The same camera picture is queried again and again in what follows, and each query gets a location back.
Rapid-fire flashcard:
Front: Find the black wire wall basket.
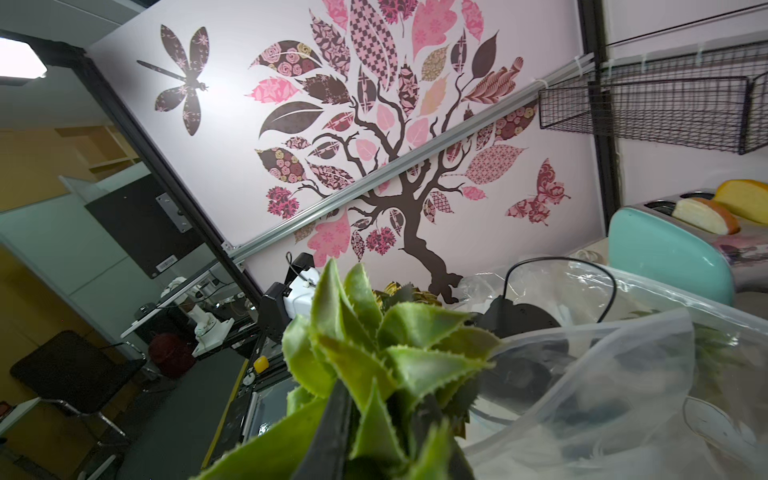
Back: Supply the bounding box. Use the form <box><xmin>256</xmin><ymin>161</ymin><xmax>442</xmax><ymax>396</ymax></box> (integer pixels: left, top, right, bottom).
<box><xmin>538</xmin><ymin>41</ymin><xmax>767</xmax><ymax>155</ymax></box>

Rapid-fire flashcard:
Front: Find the zip-top bag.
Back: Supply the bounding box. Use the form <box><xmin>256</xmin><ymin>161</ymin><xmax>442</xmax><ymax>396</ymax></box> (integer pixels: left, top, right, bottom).
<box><xmin>459</xmin><ymin>259</ymin><xmax>767</xmax><ymax>479</ymax></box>

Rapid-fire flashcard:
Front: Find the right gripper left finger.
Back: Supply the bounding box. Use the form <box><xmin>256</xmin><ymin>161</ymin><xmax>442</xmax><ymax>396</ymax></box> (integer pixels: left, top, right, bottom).
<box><xmin>291</xmin><ymin>380</ymin><xmax>354</xmax><ymax>480</ymax></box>

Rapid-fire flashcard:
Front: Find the yellow bread slice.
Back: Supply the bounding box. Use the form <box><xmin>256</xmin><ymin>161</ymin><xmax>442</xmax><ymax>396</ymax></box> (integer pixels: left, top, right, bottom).
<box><xmin>714</xmin><ymin>179</ymin><xmax>768</xmax><ymax>225</ymax></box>

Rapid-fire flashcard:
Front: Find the black office chair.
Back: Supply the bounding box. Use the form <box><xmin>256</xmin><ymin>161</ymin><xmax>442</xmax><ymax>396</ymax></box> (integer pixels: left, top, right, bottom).
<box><xmin>9</xmin><ymin>330</ymin><xmax>148</xmax><ymax>444</ymax></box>

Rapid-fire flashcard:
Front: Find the red round container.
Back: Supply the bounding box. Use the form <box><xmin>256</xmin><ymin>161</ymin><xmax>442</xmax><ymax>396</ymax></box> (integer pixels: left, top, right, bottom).
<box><xmin>148</xmin><ymin>333</ymin><xmax>196</xmax><ymax>380</ymax></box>

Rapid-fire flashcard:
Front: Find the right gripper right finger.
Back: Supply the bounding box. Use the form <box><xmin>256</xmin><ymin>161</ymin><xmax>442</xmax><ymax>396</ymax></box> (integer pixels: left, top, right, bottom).
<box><xmin>407</xmin><ymin>395</ymin><xmax>475</xmax><ymax>479</ymax></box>

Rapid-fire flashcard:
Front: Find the mint green toaster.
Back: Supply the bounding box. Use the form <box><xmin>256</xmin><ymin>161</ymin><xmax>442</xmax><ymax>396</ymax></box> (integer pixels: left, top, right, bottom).
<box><xmin>608</xmin><ymin>189</ymin><xmax>767</xmax><ymax>305</ymax></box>

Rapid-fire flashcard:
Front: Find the white bread slice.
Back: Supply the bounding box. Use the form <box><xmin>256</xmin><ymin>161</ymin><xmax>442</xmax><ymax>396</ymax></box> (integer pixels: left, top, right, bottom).
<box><xmin>672</xmin><ymin>198</ymin><xmax>741</xmax><ymax>235</ymax></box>

